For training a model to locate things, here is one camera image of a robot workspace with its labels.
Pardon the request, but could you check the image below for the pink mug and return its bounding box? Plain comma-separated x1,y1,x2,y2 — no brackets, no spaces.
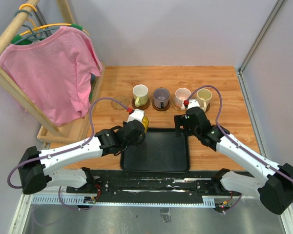
174,88,191,110

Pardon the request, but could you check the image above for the wooden clothes rack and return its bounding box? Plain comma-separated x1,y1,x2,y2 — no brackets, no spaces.
0,0,105,143

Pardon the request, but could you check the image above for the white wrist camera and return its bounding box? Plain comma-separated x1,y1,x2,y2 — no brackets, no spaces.
127,109,145,123
183,99,200,110

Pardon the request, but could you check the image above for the woven rattan coaster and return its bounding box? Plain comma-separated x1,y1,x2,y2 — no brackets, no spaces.
172,102,185,112
111,95,129,110

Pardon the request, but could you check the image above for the cream mug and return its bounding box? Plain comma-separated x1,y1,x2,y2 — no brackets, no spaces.
196,88,212,112

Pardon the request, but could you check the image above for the black plastic tray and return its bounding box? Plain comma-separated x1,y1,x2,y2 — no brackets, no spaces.
120,128,190,173

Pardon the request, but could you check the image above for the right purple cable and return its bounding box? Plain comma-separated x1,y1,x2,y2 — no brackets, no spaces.
187,84,293,215

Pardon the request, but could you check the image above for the brown wooden coaster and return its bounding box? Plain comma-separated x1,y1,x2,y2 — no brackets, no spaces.
152,99,171,112
131,98,150,110
205,103,210,112

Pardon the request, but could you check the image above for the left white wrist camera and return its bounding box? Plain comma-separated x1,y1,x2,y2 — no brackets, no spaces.
127,109,145,123

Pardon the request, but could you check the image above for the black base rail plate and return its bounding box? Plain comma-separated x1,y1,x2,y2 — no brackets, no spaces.
66,170,239,205

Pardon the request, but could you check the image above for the grey clothes hanger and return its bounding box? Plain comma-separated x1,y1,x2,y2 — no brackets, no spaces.
10,3,60,45

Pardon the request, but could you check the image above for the purple mug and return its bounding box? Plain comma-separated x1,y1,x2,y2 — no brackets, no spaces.
153,87,170,109

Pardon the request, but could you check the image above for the white mug green handle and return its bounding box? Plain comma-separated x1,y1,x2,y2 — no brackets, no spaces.
132,84,148,107

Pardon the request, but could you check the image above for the purple cable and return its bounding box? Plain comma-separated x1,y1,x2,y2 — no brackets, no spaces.
7,97,130,212
187,84,293,215

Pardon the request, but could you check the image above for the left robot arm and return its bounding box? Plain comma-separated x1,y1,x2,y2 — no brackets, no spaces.
18,120,146,195

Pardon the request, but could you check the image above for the yellow mug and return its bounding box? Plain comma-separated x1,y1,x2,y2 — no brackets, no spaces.
142,116,149,133

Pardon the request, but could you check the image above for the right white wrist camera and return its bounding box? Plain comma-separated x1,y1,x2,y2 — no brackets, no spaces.
183,99,200,110

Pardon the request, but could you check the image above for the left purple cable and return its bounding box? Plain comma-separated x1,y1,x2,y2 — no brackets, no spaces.
7,97,130,212

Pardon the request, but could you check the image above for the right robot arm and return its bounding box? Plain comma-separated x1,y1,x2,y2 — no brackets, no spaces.
174,107,293,215

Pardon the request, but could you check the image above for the aluminium frame post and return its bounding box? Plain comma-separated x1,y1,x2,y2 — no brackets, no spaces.
238,0,288,73

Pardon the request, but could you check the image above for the pink t-shirt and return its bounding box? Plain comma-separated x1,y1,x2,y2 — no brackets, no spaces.
0,26,102,126

